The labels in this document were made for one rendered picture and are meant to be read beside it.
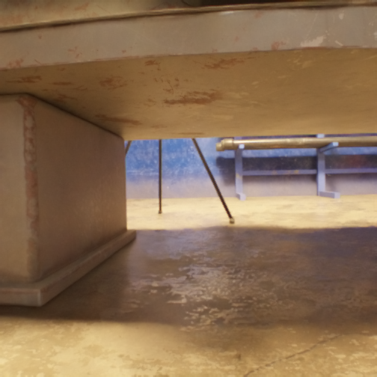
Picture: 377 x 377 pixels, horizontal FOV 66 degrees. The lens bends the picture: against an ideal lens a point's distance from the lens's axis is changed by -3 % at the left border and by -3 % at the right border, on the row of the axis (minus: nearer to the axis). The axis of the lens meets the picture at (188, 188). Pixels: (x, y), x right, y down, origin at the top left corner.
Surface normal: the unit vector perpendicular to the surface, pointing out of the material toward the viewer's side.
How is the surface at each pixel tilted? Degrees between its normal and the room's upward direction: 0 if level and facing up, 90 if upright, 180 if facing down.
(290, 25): 90
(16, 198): 90
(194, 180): 90
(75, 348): 0
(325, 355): 0
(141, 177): 90
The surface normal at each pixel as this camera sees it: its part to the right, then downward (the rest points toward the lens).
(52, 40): -0.09, 0.03
